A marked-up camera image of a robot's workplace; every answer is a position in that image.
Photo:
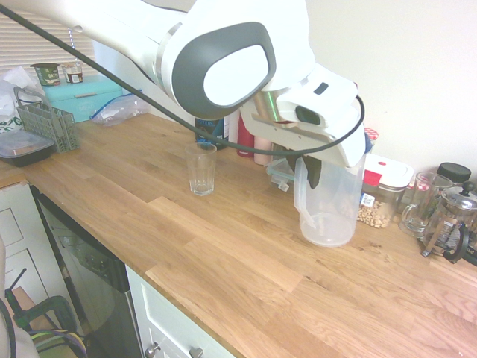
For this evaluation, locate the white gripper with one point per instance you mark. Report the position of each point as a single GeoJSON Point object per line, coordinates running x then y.
{"type": "Point", "coordinates": [316, 143]}

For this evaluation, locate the clear plastic pitcher blue lid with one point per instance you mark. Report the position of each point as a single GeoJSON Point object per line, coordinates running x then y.
{"type": "Point", "coordinates": [331, 212]}

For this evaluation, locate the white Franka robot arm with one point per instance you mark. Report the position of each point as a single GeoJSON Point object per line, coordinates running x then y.
{"type": "Point", "coordinates": [223, 56]}

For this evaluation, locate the pink water bottle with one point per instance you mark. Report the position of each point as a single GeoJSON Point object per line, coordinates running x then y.
{"type": "Point", "coordinates": [262, 153]}

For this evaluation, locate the red water bottle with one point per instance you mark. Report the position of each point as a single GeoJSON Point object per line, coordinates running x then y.
{"type": "Point", "coordinates": [246, 138]}

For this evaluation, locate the glass container teal lid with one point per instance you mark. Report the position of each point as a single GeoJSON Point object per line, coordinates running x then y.
{"type": "Point", "coordinates": [279, 171]}

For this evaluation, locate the jar with red checkered lid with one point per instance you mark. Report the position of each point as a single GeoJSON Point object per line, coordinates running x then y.
{"type": "Point", "coordinates": [372, 136]}

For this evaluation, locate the food container red clip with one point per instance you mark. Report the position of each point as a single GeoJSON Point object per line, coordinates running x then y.
{"type": "Point", "coordinates": [387, 179]}

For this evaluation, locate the black Vega protein tub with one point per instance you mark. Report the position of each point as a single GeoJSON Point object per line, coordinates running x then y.
{"type": "Point", "coordinates": [212, 127]}

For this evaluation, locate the clear glass tumbler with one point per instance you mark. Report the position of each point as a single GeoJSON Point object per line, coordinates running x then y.
{"type": "Point", "coordinates": [201, 171]}

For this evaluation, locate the clear glass mug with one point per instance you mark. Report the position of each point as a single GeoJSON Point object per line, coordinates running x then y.
{"type": "Point", "coordinates": [421, 209]}

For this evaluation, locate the jar with black lid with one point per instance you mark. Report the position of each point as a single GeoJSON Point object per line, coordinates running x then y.
{"type": "Point", "coordinates": [454, 172]}

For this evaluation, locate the glass french press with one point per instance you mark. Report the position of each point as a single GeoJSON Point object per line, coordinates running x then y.
{"type": "Point", "coordinates": [451, 220]}

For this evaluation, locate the clear zip bag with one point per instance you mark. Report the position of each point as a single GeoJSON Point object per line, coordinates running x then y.
{"type": "Point", "coordinates": [119, 110]}

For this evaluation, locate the pale green cabinet front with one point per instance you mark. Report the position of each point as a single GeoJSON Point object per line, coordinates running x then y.
{"type": "Point", "coordinates": [167, 317]}

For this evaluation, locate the round silver cabinet knob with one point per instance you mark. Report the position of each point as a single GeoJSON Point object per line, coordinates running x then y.
{"type": "Point", "coordinates": [152, 350]}
{"type": "Point", "coordinates": [195, 352]}

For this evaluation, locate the teal bread box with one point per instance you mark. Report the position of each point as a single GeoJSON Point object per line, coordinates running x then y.
{"type": "Point", "coordinates": [82, 98]}

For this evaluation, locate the black dishwasher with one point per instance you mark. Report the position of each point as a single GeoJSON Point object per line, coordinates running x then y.
{"type": "Point", "coordinates": [89, 261]}

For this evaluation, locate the grey cutlery basket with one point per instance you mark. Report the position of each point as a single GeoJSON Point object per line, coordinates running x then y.
{"type": "Point", "coordinates": [52, 127]}

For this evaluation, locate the green oat yogurt cup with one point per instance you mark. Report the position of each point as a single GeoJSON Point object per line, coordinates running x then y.
{"type": "Point", "coordinates": [46, 74]}

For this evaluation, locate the black plastic food tray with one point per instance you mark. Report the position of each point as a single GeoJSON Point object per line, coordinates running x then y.
{"type": "Point", "coordinates": [24, 149]}

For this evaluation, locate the green clamp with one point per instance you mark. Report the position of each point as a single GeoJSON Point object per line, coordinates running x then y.
{"type": "Point", "coordinates": [48, 309]}

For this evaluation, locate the white window blinds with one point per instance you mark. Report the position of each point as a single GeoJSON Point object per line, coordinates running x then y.
{"type": "Point", "coordinates": [33, 44]}

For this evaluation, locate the white plastic bag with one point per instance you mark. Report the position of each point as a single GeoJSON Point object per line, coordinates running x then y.
{"type": "Point", "coordinates": [15, 97]}

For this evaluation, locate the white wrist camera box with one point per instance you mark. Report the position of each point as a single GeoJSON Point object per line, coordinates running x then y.
{"type": "Point", "coordinates": [328, 108]}

